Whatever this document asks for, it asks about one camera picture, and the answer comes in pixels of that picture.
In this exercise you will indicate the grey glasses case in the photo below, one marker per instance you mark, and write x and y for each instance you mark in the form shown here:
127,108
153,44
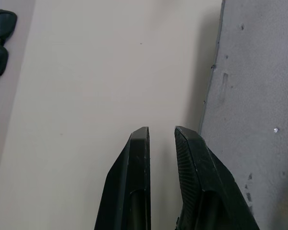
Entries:
254,95

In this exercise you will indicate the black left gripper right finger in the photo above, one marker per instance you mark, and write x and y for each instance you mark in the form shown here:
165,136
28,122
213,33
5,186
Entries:
201,182

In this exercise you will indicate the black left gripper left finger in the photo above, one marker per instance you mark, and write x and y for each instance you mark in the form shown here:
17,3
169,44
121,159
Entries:
132,179

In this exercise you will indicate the black sunglasses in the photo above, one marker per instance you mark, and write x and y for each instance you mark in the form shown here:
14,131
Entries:
0,43

